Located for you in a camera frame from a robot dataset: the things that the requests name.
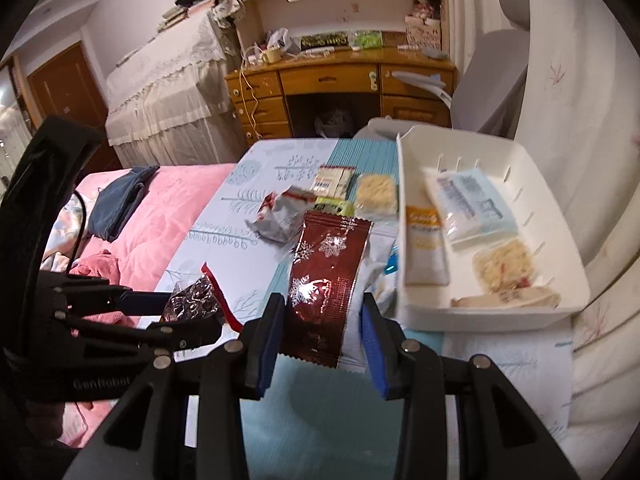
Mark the dark red snowflake packet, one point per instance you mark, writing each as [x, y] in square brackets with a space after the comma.
[325, 270]

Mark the light blue bread packet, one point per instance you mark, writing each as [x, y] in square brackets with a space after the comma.
[475, 205]

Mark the dark printed box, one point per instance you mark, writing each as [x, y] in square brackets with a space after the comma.
[325, 41]

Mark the stack of books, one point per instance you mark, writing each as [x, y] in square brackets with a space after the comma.
[180, 12]

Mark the patterned fabric bag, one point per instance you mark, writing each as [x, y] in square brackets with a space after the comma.
[227, 9]

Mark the white plastic bin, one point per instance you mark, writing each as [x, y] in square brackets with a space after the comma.
[475, 317]

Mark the orange biscuit packet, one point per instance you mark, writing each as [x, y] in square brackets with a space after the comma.
[382, 245]

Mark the coral pink garment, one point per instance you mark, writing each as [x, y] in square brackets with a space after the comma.
[100, 265]

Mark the floral white blanket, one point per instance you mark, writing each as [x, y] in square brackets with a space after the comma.
[57, 230]

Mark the green pack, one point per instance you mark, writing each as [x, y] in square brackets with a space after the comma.
[366, 39]

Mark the orange and white sachet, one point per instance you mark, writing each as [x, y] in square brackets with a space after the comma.
[425, 250]

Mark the white lace cover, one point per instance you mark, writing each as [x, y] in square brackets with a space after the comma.
[165, 95]

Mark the grey office chair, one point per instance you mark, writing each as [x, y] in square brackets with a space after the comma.
[495, 75]

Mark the printed cardboard box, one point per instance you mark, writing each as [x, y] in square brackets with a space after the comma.
[422, 35]

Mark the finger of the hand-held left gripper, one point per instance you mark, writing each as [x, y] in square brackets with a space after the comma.
[200, 332]
[145, 302]

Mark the green snack packet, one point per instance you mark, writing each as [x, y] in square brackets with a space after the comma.
[335, 206]

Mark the brown wooden door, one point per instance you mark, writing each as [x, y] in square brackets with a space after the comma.
[65, 95]

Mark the pink blanket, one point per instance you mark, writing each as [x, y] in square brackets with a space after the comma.
[165, 210]

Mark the white plastic bag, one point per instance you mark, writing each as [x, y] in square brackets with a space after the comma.
[277, 40]

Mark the teal striped table mat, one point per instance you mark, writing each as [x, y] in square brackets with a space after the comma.
[310, 430]

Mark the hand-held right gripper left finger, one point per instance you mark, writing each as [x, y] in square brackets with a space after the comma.
[265, 345]

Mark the navy cloth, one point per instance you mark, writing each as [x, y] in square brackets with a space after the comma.
[120, 200]

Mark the beige red-edged snack packet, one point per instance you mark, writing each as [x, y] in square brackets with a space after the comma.
[332, 182]

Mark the bag under desk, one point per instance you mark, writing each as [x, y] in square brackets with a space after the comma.
[334, 121]

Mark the puffed rice cake packet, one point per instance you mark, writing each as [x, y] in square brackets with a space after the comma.
[502, 265]
[377, 195]

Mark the wooden desk with drawers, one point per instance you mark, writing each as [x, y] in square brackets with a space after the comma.
[325, 77]

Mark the wooden bookshelf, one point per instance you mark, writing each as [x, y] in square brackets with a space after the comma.
[350, 10]

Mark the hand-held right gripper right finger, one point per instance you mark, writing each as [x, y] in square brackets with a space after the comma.
[375, 350]

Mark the silver and red snack packet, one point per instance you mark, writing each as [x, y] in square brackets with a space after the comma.
[280, 215]

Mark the clear red date packet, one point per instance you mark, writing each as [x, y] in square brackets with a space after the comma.
[195, 300]

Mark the floral cream curtain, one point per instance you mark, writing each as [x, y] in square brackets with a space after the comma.
[575, 85]

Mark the brown-haired doll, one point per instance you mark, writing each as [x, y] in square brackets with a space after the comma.
[425, 5]

